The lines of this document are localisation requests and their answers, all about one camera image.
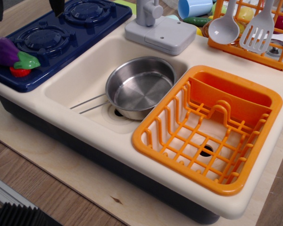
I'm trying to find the orange utensil rack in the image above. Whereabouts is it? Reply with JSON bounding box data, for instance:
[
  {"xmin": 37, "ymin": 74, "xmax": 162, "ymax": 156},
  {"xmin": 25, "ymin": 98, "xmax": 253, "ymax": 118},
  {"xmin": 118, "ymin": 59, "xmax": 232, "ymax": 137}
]
[{"xmin": 208, "ymin": 0, "xmax": 283, "ymax": 71}]

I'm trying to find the purple toy eggplant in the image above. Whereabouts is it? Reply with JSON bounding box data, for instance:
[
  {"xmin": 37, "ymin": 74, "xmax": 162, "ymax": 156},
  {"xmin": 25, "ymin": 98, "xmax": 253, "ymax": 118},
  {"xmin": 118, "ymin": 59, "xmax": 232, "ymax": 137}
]
[{"xmin": 0, "ymin": 37, "xmax": 41, "ymax": 69}]

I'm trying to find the orange dish basket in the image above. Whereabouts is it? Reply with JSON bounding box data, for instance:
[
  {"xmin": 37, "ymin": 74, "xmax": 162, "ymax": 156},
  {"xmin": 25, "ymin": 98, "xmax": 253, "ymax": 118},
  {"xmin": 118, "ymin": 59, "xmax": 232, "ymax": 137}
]
[{"xmin": 132, "ymin": 65, "xmax": 283, "ymax": 196}]

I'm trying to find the wooden base board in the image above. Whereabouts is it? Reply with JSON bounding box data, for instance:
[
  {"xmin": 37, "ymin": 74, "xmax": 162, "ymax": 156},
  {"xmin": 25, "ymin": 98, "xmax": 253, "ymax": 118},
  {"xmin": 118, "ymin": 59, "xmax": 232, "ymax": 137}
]
[{"xmin": 0, "ymin": 0, "xmax": 283, "ymax": 226}]

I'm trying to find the grey toy slotted spatula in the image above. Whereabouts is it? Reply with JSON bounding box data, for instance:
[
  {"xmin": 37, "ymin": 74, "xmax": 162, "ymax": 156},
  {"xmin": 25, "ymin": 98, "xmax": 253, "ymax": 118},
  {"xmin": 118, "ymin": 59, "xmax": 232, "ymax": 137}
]
[{"xmin": 239, "ymin": 0, "xmax": 275, "ymax": 54}]

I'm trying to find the grey toy ladle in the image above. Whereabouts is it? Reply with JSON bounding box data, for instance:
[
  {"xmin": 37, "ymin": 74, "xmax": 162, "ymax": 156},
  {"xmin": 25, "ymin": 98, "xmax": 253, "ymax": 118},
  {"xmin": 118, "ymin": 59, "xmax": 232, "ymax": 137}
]
[{"xmin": 208, "ymin": 0, "xmax": 240, "ymax": 45}]

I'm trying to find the steel pot lid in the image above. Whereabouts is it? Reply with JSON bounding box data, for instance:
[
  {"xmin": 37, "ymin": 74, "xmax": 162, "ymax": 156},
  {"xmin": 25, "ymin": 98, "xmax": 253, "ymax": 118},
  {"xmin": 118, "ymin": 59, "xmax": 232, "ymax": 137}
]
[{"xmin": 265, "ymin": 39, "xmax": 283, "ymax": 60}]

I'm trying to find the red stove knob front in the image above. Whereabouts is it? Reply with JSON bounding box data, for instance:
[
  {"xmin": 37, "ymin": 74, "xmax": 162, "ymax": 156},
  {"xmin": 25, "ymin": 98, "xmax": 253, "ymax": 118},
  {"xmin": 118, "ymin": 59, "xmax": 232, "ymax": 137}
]
[{"xmin": 9, "ymin": 67, "xmax": 31, "ymax": 78}]

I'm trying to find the green toy cucumber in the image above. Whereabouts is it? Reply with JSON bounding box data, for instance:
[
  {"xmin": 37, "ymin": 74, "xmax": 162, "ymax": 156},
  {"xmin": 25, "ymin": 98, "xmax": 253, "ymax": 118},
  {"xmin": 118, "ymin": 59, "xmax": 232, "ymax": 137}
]
[{"xmin": 183, "ymin": 17, "xmax": 211, "ymax": 27}]

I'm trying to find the light blue plastic cup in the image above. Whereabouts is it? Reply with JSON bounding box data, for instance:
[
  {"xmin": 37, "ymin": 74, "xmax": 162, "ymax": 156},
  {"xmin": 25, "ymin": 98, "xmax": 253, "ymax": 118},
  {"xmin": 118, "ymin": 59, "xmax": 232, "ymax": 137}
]
[{"xmin": 178, "ymin": 0, "xmax": 213, "ymax": 19}]

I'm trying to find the navy blue toy stove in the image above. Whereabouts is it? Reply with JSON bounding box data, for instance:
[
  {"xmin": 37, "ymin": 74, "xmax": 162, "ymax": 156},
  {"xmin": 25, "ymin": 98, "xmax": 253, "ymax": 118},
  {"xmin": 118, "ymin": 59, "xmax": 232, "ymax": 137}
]
[{"xmin": 0, "ymin": 0, "xmax": 132, "ymax": 92}]

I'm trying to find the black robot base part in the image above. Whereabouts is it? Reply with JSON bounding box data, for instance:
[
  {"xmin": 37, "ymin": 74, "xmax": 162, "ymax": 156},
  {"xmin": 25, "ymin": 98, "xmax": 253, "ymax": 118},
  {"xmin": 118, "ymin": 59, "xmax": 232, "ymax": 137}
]
[{"xmin": 0, "ymin": 203, "xmax": 62, "ymax": 226}]

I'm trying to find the yellow toy fruit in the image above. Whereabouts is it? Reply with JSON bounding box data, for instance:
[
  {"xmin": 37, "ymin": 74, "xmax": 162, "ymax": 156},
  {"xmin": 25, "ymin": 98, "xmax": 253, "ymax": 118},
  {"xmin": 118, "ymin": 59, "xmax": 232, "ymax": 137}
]
[{"xmin": 238, "ymin": 7, "xmax": 254, "ymax": 21}]

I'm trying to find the grey toy faucet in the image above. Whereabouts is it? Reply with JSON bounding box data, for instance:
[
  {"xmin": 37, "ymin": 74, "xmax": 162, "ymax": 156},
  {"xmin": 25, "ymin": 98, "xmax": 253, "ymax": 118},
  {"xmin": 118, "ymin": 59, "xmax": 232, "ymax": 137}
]
[{"xmin": 125, "ymin": 0, "xmax": 197, "ymax": 56}]

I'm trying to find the steel pan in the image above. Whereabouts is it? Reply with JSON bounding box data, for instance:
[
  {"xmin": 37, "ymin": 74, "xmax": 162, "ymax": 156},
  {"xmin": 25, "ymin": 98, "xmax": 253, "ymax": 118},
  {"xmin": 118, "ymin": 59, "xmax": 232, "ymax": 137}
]
[{"xmin": 71, "ymin": 56, "xmax": 177, "ymax": 120}]

